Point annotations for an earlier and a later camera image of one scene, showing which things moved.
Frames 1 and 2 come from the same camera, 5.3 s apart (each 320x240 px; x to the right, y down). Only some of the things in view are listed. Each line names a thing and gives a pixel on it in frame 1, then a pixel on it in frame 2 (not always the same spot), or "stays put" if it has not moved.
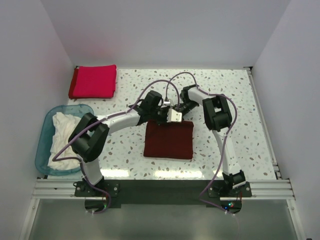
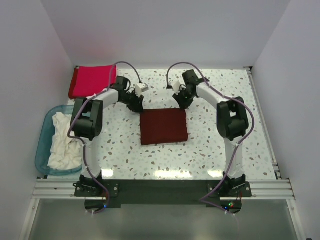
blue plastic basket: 44,135 stays put
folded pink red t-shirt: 93,82 stays put
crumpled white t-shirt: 62,155 stays put
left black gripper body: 160,115 to 130,100
